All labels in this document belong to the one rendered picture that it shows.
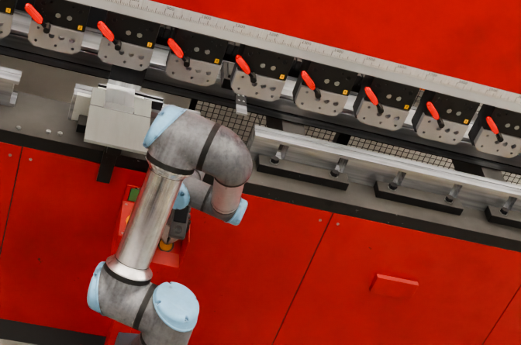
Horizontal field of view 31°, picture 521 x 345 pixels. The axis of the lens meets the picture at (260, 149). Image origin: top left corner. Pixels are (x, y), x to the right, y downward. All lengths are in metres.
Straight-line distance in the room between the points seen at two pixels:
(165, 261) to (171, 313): 0.58
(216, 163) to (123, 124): 0.68
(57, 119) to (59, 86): 1.74
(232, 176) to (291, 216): 0.86
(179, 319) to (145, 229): 0.22
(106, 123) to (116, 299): 0.65
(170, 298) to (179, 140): 0.38
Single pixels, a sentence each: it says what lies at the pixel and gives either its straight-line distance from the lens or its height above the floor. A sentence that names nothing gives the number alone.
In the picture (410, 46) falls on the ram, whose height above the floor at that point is 1.40.
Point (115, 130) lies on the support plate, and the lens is 2.71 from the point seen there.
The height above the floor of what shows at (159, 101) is 1.00.
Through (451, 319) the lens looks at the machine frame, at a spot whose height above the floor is 0.48.
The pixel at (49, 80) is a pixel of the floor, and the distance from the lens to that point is 4.67.
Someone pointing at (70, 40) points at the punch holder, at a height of 1.15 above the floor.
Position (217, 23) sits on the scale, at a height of 1.32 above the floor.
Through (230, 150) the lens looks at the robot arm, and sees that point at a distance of 2.12.
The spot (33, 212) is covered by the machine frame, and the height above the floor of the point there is 0.59.
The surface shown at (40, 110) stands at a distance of 2.94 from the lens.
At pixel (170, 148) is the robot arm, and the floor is 1.34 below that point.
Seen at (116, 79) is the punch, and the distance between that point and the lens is 2.85.
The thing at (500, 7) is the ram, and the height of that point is 1.59.
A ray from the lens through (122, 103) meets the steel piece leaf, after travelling 2.83.
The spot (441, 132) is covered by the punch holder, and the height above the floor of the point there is 1.14.
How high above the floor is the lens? 2.57
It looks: 34 degrees down
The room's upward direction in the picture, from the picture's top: 21 degrees clockwise
